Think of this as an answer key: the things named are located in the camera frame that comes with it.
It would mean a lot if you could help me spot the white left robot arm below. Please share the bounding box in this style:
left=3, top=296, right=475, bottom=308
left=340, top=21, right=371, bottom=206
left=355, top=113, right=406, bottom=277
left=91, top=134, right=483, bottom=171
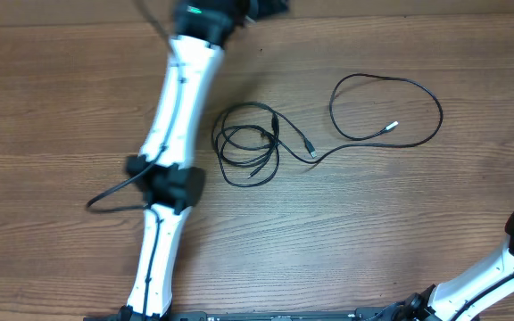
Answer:
left=116, top=0, right=288, bottom=320

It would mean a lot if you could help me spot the long black USB cable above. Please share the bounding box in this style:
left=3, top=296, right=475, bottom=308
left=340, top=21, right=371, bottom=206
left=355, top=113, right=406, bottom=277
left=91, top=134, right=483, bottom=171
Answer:
left=278, top=72, right=444, bottom=166

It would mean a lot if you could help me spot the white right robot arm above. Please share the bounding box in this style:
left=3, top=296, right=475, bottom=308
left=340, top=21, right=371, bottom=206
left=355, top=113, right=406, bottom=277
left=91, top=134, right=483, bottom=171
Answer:
left=393, top=211, right=514, bottom=321

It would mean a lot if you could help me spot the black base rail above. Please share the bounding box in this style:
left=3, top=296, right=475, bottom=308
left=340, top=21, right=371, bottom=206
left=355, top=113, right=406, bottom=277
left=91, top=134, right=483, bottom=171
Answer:
left=83, top=307, right=417, bottom=321

